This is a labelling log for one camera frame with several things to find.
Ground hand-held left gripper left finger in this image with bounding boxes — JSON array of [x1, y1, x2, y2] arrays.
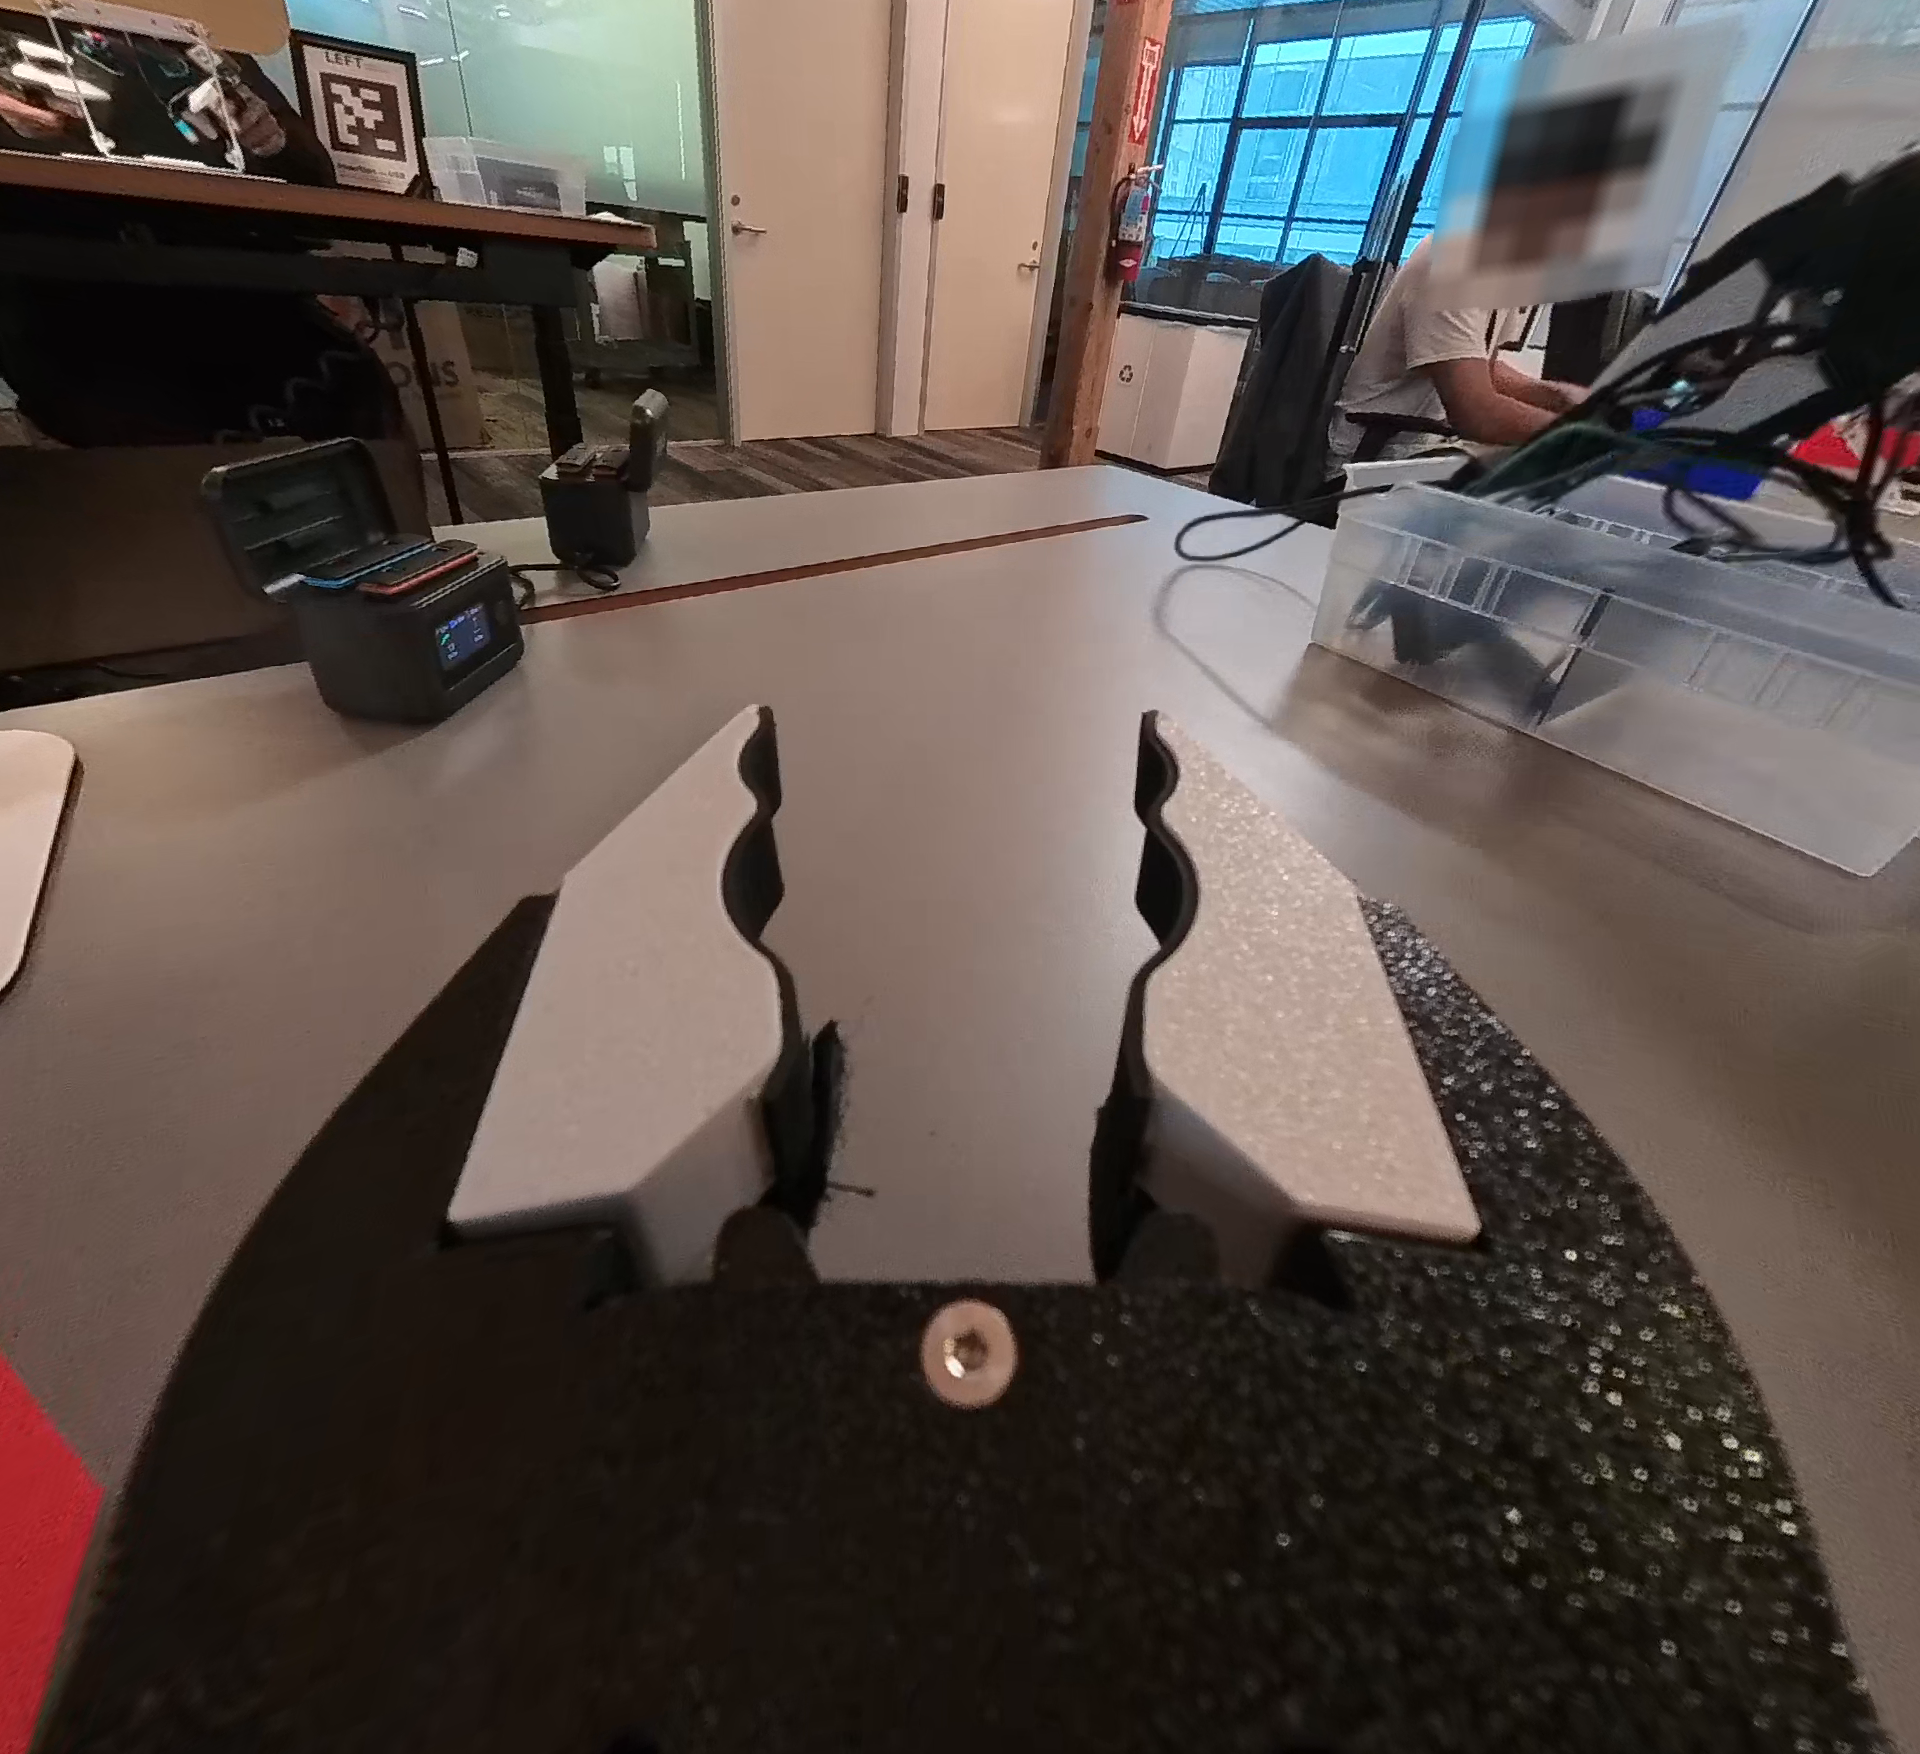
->
[[444, 703, 842, 1289]]

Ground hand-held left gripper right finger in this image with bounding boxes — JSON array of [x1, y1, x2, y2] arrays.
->
[[1091, 707, 1487, 1283]]

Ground black USB cable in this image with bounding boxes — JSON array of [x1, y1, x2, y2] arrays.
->
[[1173, 152, 1920, 618]]

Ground clear plastic bin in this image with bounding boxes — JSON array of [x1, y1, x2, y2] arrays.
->
[[1309, 476, 1920, 877]]

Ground charger case with display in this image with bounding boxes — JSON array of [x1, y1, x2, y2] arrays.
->
[[199, 438, 531, 727]]

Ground black office chair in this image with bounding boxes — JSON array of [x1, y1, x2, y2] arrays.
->
[[1208, 251, 1369, 529]]

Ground large grid window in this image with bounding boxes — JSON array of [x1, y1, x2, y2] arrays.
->
[[1162, 15, 1538, 274]]

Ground white cabinet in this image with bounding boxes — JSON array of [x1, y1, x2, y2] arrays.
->
[[1091, 302, 1254, 470]]

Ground cardboard box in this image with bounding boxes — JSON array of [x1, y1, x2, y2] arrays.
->
[[363, 296, 501, 456]]

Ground wooden pillar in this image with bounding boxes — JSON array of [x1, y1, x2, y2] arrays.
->
[[1038, 0, 1202, 470]]

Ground storage cart with boxes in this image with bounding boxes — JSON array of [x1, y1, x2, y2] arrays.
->
[[574, 251, 710, 393]]

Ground red fire extinguisher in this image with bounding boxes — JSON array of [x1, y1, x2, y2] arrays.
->
[[1105, 163, 1167, 286]]

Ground red plastic tray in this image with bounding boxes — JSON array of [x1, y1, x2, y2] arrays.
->
[[0, 1350, 111, 1754]]

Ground clear storage container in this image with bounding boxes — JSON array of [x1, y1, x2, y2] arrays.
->
[[421, 133, 592, 213]]

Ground wooden desk black legs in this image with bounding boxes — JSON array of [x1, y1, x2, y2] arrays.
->
[[0, 145, 661, 518]]

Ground framed marker sign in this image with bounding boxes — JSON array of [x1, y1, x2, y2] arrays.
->
[[289, 28, 425, 198]]

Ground clear acrylic fixture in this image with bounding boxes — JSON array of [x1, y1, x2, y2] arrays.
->
[[33, 0, 256, 163]]

